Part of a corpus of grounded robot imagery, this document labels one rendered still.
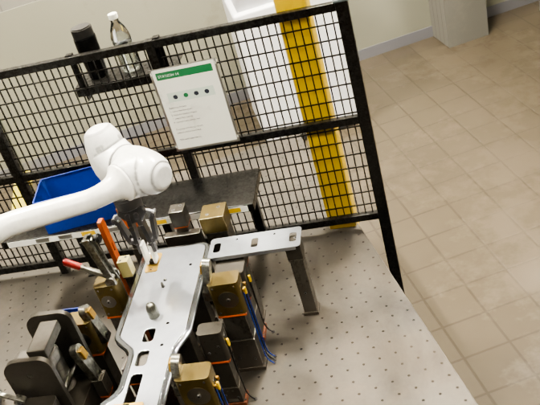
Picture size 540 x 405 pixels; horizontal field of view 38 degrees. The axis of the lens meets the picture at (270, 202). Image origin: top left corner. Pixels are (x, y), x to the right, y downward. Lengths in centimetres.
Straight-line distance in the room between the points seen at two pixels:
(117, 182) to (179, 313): 48
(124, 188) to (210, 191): 75
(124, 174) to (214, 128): 77
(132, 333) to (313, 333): 58
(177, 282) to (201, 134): 57
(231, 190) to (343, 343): 63
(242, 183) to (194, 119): 27
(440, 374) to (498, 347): 106
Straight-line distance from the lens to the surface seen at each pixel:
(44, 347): 203
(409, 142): 468
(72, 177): 283
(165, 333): 219
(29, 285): 320
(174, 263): 243
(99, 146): 206
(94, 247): 233
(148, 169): 192
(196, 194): 267
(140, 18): 537
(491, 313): 346
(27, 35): 538
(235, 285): 220
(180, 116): 265
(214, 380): 200
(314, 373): 236
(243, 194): 258
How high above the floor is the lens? 237
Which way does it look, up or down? 32 degrees down
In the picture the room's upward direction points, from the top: 16 degrees counter-clockwise
